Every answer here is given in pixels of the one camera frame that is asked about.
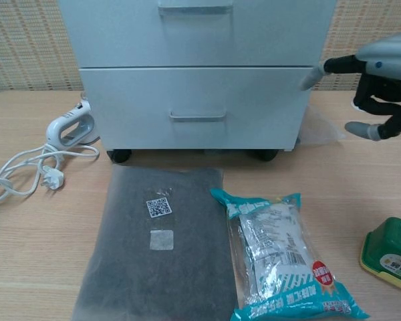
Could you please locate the grey cloth in plastic bag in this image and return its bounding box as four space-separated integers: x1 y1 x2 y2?
74 167 238 321

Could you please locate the white three-drawer cabinet body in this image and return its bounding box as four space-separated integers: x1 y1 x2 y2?
57 0 338 153

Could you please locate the short silver drawer handle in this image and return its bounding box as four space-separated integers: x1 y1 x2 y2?
169 109 227 123

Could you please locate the blank white square sticker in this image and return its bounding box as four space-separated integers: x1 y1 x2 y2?
149 229 174 251

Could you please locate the QR code sticker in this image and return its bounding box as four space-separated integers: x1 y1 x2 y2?
146 197 172 219

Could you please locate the white handheld steam iron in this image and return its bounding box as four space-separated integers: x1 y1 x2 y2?
45 96 95 148

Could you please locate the clear crumpled plastic bag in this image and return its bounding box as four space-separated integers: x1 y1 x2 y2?
295 102 347 146

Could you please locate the grey metal handle bar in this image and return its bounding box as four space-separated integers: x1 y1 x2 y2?
157 5 234 17

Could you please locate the teal and clear packet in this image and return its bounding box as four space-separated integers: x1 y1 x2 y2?
209 187 370 321

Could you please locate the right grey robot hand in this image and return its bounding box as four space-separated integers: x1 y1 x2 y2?
299 32 401 143

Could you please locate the grey drawer front panel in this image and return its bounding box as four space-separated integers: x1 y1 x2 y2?
57 0 338 68

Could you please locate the white power cable with plug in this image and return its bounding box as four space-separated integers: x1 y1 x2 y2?
0 143 100 208

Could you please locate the black caster wheel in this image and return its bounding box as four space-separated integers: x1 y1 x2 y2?
106 149 133 164
250 149 279 162

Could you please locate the green box with yellow base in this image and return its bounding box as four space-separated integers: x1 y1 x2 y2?
360 216 401 295

